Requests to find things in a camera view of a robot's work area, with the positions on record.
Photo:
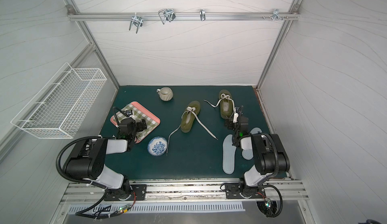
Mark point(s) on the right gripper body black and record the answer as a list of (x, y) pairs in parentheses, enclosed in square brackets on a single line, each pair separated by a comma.
[(233, 124)]

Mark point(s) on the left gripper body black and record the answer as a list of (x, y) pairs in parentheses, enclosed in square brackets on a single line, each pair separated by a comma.
[(140, 125)]

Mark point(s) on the light blue insole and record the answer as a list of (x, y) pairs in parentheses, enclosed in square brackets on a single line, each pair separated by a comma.
[(228, 155), (247, 154)]

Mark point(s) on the olive green shoe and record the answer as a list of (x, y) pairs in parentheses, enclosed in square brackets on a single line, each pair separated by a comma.
[(226, 104), (189, 115)]

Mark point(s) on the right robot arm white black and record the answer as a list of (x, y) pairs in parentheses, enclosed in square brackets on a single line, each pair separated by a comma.
[(266, 150)]

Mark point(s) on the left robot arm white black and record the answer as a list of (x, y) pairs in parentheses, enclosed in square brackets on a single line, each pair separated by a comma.
[(86, 162)]

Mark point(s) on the pink tray checkered cloth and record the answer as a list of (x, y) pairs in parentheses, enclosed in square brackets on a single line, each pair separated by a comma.
[(141, 113)]

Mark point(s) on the blue white patterned bowl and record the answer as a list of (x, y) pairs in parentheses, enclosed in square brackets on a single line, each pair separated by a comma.
[(157, 146)]

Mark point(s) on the striped ceramic cup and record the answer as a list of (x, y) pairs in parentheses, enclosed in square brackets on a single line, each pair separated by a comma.
[(165, 94)]

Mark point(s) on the green table mat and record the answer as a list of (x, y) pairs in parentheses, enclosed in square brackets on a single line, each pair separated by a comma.
[(196, 154)]

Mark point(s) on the metal clamp hook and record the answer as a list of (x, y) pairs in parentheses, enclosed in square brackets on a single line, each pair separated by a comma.
[(202, 15), (136, 22), (275, 16), (166, 15)]

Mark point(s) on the aluminium crossbar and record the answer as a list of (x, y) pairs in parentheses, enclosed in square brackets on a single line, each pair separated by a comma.
[(181, 16)]

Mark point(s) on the white wire basket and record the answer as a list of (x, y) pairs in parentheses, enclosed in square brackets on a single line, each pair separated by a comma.
[(59, 108)]

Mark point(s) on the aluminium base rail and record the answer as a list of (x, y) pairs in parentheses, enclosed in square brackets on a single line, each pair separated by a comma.
[(195, 190)]

